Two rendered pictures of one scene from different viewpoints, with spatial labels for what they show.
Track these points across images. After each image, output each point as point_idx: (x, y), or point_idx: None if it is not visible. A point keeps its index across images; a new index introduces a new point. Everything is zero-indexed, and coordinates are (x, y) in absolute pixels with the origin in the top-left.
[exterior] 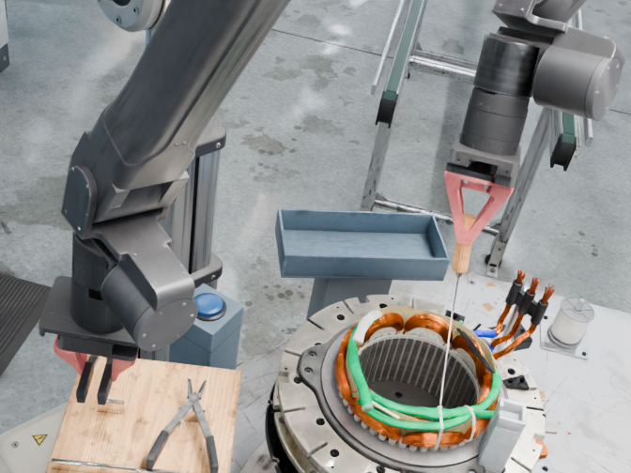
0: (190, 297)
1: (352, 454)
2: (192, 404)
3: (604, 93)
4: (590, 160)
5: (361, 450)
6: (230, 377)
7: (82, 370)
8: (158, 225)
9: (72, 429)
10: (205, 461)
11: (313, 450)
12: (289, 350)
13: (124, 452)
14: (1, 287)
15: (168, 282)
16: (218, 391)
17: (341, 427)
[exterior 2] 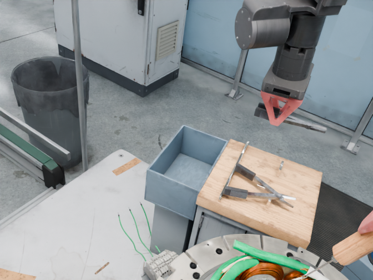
0: (251, 17)
1: (214, 261)
2: (273, 193)
3: None
4: None
5: (215, 266)
6: (302, 233)
7: (272, 104)
8: (303, 5)
9: (268, 156)
10: (237, 199)
11: (225, 240)
12: (321, 261)
13: (250, 170)
14: None
15: (255, 0)
16: (290, 222)
17: None
